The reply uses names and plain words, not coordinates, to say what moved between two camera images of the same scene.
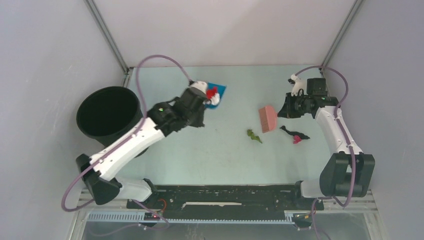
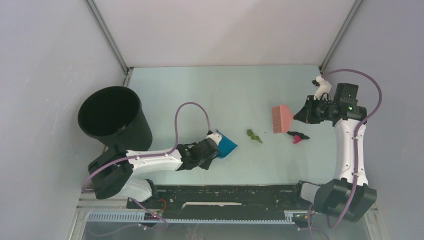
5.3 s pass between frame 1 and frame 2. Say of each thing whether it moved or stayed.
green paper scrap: stayed
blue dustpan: moved
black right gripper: moved
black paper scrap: stayed
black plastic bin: stayed
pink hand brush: moved
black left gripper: moved
